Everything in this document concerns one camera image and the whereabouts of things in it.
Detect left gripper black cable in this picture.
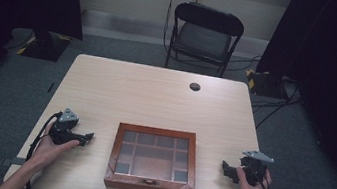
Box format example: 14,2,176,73
20,108,64,189

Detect wooden box with glass lid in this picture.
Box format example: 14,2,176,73
102,120,205,189

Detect black power cable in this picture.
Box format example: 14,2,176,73
160,0,180,55

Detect black floor cables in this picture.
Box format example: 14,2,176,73
219,50,311,137

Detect black table grommet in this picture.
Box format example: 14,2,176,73
188,82,202,93

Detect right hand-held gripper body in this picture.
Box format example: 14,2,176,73
233,148,276,189

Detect black folding chair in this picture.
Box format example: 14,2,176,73
163,0,248,81

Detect black stand base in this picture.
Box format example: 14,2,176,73
2,24,73,64
241,67,295,101

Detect person's left hand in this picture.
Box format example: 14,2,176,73
24,120,83,179

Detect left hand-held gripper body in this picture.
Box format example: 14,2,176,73
47,106,90,150

